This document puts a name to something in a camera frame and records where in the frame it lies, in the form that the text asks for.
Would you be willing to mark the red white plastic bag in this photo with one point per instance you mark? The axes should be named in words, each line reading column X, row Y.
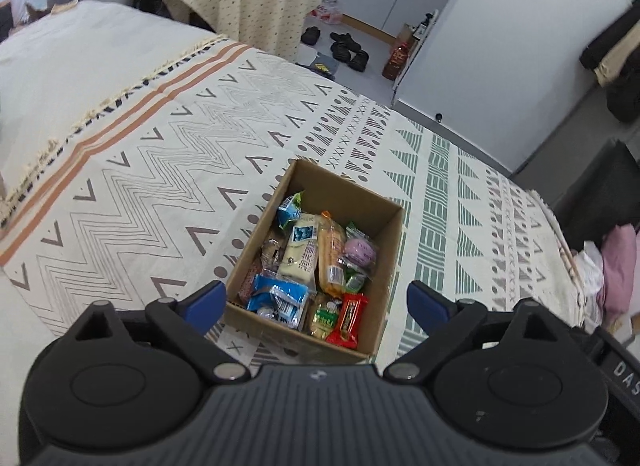
column 328, row 11

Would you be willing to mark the brown stick snack packet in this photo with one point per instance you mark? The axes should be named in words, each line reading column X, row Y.
column 267, row 261

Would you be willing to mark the single black slipper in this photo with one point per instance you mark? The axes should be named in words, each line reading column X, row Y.
column 311, row 36

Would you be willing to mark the blue cartoon snack packet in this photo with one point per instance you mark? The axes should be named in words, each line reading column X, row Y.
column 289, row 211

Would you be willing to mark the purple bun packet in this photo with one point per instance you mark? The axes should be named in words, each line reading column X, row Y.
column 360, row 251

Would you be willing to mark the green snack bag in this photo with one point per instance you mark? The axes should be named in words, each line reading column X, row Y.
column 355, row 277

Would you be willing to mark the cream bread packet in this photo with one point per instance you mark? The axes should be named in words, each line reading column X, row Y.
column 301, row 253

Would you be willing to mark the black slippers pile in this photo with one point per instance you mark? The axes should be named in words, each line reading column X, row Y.
column 345, row 49

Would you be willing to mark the red oil bottle on floor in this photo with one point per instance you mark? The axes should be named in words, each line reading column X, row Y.
column 397, row 61

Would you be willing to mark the pink pillow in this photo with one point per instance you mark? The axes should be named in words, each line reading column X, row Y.
column 619, row 255

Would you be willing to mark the red snack packet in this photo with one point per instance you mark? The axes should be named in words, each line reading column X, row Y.
column 345, row 332

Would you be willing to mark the patterned bed blanket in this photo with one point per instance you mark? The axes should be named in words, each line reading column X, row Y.
column 169, row 187

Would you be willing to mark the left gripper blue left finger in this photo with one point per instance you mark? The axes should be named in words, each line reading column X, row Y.
column 183, row 325

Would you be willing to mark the green label bread packet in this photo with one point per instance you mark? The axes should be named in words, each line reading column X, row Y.
column 323, row 315

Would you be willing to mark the orange cracker packet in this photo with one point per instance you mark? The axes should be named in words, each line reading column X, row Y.
column 331, row 238

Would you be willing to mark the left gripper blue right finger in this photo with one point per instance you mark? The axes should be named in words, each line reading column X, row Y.
column 450, row 328

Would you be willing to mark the brown cardboard box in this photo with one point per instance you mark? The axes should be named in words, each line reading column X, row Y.
column 379, row 217

